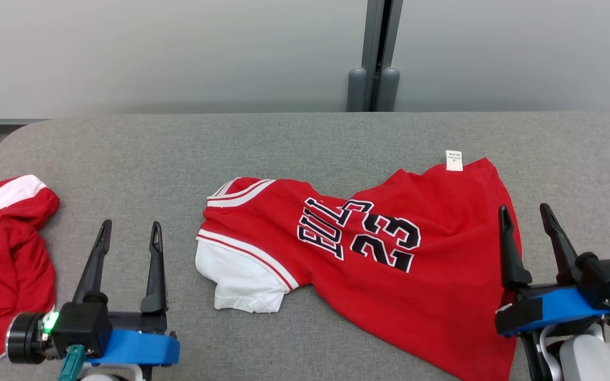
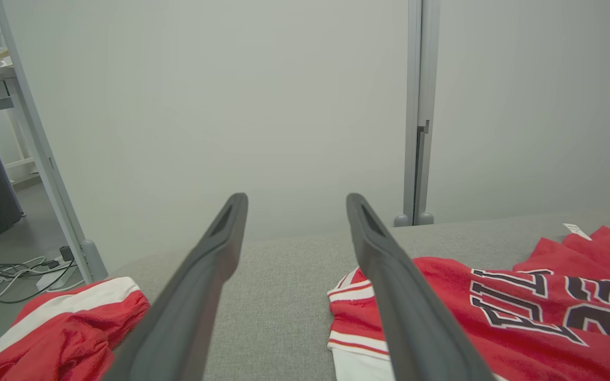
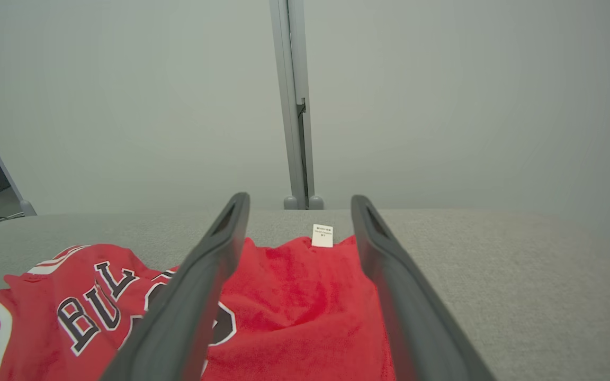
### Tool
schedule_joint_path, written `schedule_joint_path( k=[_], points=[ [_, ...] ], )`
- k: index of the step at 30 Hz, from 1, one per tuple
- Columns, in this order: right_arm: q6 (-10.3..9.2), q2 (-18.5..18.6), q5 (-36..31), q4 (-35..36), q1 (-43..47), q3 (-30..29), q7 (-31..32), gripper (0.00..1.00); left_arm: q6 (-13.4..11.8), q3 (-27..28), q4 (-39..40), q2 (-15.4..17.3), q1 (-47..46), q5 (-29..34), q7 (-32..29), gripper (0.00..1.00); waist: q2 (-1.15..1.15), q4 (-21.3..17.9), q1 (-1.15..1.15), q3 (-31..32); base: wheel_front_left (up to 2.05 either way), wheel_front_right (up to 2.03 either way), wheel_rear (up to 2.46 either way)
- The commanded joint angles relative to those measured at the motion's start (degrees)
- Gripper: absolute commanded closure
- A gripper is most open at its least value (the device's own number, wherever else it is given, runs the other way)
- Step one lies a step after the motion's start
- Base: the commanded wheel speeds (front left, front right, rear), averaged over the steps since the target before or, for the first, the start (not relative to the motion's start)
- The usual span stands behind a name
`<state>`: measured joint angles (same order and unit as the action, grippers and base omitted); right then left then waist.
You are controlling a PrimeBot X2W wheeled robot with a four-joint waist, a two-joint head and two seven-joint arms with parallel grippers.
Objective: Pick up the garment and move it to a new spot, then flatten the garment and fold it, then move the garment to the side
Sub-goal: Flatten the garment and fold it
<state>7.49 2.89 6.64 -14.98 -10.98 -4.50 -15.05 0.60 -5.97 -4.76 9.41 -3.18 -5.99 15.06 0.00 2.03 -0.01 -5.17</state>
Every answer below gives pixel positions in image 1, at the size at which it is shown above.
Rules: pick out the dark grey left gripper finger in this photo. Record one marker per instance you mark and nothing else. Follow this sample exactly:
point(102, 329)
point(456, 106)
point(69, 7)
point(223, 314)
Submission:
point(154, 275)
point(93, 270)

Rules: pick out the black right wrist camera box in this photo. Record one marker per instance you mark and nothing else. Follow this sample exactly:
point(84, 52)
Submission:
point(609, 278)

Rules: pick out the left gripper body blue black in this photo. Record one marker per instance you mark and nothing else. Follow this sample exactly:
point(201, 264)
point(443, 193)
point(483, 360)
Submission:
point(135, 346)

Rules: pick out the grey partition post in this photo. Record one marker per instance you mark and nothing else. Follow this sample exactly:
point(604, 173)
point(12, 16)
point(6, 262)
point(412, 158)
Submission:
point(373, 42)

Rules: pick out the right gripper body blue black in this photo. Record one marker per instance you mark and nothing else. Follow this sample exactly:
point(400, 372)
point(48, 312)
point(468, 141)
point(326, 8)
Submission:
point(554, 312)

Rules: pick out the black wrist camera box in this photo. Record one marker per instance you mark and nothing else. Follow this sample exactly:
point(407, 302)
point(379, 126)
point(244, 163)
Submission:
point(609, 278)
point(80, 328)

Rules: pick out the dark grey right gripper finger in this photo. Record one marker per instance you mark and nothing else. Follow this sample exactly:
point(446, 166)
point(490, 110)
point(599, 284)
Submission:
point(562, 248)
point(511, 259)

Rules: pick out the red Bulls 23 jersey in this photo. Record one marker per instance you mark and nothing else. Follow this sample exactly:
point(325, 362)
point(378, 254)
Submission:
point(442, 296)

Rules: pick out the left black round gripper motor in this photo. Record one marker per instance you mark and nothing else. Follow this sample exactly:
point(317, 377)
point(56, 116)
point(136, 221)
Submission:
point(24, 338)

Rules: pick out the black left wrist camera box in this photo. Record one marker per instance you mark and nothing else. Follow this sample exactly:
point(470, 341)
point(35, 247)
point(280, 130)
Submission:
point(80, 328)

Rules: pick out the red shorts white hem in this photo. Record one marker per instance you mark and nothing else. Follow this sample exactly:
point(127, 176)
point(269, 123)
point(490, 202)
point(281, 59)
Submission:
point(8, 254)

